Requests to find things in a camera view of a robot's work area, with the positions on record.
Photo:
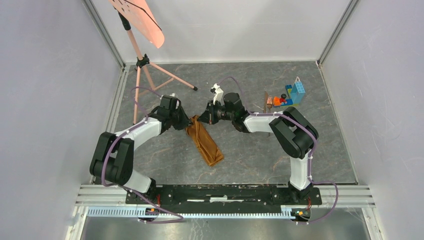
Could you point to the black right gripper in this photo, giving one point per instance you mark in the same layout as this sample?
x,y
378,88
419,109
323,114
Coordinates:
x,y
208,116

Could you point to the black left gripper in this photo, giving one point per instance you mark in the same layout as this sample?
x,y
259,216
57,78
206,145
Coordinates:
x,y
186,121

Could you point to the orange cloth napkin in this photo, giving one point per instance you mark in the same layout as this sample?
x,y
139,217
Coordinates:
x,y
207,147

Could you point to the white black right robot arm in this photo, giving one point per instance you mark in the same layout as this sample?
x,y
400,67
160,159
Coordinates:
x,y
293,131

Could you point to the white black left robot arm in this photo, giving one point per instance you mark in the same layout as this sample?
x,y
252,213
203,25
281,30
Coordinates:
x,y
113,158

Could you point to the colourful toy brick build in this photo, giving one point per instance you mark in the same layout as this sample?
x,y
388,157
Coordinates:
x,y
293,95

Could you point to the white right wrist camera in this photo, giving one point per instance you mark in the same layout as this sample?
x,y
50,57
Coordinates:
x,y
217,92

